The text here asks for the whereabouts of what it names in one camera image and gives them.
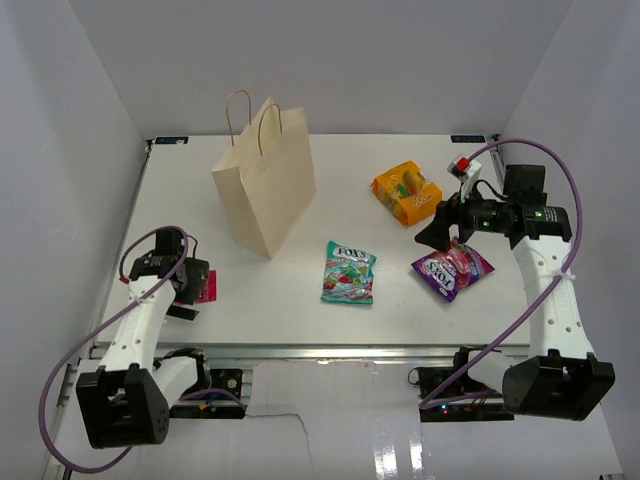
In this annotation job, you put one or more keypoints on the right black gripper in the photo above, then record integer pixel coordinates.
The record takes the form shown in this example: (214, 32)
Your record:
(454, 212)

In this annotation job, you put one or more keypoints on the green Fox's candy bag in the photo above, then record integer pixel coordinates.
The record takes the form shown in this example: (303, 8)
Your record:
(348, 276)

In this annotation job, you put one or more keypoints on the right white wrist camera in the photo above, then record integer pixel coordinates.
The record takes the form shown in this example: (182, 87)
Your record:
(467, 172)

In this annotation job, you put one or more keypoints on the red snack packet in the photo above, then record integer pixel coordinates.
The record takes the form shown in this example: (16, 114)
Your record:
(208, 293)

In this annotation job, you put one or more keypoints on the blue table label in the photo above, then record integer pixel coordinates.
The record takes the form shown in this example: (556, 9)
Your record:
(171, 140)
(473, 139)

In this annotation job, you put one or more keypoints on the orange snack pack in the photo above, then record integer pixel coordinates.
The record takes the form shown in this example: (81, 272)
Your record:
(407, 194)

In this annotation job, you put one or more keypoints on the right blue table label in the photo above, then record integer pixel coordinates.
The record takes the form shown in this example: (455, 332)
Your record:
(473, 139)

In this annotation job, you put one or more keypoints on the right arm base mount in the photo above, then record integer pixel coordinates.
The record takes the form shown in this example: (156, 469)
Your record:
(463, 401)

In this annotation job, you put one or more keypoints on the beige paper bag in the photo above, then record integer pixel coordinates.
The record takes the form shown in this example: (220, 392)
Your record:
(266, 179)

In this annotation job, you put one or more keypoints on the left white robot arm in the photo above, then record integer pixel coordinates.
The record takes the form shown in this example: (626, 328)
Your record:
(127, 400)

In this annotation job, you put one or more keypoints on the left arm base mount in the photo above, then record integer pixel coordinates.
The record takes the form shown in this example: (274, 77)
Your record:
(218, 406)

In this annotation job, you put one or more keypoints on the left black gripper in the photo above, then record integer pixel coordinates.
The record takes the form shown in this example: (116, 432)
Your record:
(196, 271)

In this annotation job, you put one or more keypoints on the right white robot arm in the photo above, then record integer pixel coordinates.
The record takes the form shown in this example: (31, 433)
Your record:
(544, 365)

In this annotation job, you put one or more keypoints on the aluminium front rail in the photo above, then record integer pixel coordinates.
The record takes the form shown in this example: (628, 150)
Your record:
(256, 353)

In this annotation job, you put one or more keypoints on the left blue table label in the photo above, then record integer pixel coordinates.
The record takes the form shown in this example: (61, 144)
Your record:
(171, 140)

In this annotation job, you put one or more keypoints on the purple Fox's candy bag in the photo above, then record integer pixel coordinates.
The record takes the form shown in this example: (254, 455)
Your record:
(448, 273)

